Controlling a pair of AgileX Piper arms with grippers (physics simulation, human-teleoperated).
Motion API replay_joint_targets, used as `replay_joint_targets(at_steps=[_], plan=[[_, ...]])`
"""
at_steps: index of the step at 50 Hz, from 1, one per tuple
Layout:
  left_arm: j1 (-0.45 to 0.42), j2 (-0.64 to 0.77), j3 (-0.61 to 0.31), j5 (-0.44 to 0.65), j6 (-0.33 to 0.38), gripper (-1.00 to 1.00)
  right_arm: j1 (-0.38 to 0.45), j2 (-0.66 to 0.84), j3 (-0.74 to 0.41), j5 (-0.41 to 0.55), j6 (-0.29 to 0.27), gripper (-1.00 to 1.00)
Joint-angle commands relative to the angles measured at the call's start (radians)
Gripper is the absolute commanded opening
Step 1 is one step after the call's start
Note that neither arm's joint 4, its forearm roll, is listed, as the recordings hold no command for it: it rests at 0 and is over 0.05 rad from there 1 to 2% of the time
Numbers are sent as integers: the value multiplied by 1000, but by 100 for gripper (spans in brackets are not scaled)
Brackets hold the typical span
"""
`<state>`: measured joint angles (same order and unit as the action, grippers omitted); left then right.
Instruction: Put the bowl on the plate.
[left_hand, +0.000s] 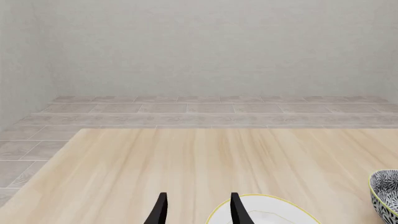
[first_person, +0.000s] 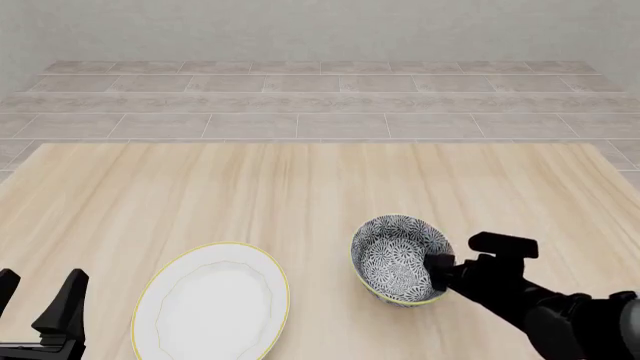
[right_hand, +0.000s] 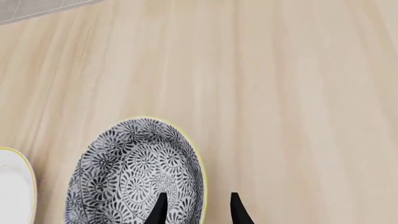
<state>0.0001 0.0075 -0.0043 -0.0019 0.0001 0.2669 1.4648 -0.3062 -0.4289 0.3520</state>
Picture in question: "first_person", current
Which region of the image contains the black white patterned bowl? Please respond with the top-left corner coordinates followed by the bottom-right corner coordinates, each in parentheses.
top-left (349, 213), bottom-right (457, 308)

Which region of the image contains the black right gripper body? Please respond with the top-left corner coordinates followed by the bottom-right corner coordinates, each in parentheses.
top-left (446, 252), bottom-right (526, 303)

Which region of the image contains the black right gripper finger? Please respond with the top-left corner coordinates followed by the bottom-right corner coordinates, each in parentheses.
top-left (423, 252), bottom-right (459, 293)

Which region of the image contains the white plate with yellow rim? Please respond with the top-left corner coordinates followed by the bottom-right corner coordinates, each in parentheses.
top-left (130, 240), bottom-right (291, 360)

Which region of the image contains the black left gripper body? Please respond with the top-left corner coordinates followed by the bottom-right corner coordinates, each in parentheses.
top-left (0, 338), bottom-right (87, 360)

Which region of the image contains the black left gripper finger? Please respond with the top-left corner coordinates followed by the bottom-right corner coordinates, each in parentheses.
top-left (0, 267), bottom-right (22, 317)
top-left (31, 267), bottom-right (91, 345)

